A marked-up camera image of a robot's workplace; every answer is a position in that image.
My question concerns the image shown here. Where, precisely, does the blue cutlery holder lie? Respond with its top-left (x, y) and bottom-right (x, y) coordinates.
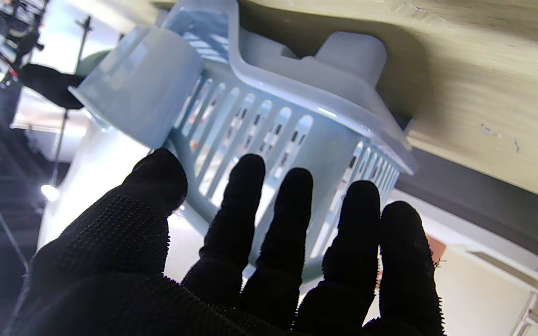
top-left (68, 26), bottom-right (205, 150)

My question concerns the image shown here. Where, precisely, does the blue plastic dish rack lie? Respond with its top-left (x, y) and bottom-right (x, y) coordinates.
top-left (166, 65), bottom-right (403, 283)

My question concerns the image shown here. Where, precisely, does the teal plate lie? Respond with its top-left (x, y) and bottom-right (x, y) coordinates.
top-left (75, 49), bottom-right (112, 78)

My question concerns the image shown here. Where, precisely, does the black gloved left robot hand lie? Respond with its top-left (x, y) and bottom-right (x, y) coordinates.
top-left (10, 148), bottom-right (445, 336)

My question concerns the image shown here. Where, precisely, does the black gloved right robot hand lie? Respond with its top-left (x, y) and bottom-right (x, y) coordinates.
top-left (18, 63), bottom-right (86, 111)

